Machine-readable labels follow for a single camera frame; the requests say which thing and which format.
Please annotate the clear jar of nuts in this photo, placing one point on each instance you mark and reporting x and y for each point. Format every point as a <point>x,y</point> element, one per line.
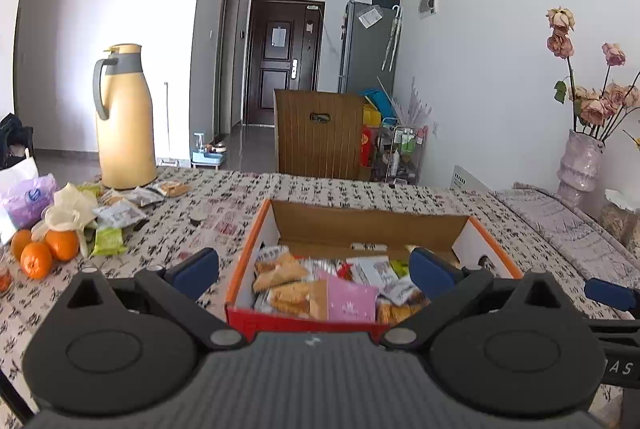
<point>620,217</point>

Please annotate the dried pink roses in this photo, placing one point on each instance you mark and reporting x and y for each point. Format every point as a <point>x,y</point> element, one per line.
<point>599,103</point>

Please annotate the orange fruit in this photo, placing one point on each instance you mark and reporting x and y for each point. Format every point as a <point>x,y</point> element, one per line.
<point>64,245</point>
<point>36,260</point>

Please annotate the pink textured vase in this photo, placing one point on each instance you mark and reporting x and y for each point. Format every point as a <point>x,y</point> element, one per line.
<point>579,167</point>

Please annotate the patterned calligraphy tablecloth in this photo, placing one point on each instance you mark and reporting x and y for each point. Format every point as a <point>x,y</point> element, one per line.
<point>106,342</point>

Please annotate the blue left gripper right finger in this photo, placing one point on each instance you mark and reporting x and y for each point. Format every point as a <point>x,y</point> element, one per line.
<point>432,275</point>

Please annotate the wire storage cart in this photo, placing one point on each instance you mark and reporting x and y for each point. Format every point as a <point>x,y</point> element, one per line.
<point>399,152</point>

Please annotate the dark brown entrance door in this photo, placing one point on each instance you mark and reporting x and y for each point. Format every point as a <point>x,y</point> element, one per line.
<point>283,53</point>

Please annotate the cream plastic bag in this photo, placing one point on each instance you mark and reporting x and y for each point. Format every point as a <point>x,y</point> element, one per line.
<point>72,211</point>

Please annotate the yellow thermos jug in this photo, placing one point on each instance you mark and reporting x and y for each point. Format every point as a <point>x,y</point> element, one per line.
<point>124,119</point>

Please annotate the pink grey folded blanket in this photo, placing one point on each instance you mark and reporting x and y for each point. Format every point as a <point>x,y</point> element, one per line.
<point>581,241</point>

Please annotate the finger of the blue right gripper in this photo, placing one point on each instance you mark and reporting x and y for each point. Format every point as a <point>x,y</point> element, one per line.
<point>615,296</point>

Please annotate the small green packet far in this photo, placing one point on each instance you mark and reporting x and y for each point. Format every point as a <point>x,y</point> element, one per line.
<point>108,242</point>

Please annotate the white label snack packet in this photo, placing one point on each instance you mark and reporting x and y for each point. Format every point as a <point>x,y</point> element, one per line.
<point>374,271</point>

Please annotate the purple tissue pack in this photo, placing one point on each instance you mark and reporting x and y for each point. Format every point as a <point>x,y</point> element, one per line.
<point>25,202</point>

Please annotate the long green snack bar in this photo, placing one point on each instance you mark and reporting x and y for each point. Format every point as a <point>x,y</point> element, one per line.
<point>401,268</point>

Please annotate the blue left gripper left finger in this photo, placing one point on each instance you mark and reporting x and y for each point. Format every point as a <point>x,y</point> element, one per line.
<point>193,276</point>

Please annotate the red cardboard pumpkin box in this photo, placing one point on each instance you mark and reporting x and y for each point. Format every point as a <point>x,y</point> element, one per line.
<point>371,242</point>

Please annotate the grey refrigerator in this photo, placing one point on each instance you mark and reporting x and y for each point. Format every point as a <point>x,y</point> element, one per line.
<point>369,41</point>

